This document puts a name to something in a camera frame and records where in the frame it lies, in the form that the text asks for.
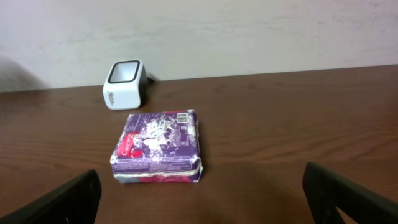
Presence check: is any purple pink pad package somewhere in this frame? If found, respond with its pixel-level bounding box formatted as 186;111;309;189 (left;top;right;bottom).
110;109;203;184

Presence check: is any white barcode scanner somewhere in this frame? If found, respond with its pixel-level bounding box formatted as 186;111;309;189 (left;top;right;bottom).
103;59;148;110

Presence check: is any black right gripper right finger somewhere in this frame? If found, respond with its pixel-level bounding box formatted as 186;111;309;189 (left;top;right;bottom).
302;162;397;224

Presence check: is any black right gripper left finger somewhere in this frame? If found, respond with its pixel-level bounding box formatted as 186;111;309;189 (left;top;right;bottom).
1;170;102;224

